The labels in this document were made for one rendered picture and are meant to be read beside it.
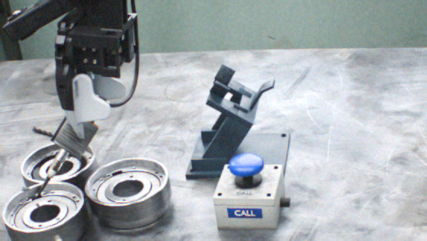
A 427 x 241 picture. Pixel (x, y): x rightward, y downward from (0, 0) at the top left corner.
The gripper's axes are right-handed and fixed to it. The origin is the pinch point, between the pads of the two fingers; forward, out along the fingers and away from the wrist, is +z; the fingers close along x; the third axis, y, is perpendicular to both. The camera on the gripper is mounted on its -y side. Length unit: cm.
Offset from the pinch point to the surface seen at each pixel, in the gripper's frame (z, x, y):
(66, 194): 6.9, -6.5, -0.1
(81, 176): 6.3, -3.2, 0.7
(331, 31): 52, 156, 22
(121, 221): 7.0, -9.8, 8.4
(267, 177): 2.0, -3.8, 24.5
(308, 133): 6.3, 13.8, 27.5
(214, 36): 59, 156, -19
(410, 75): 4, 32, 42
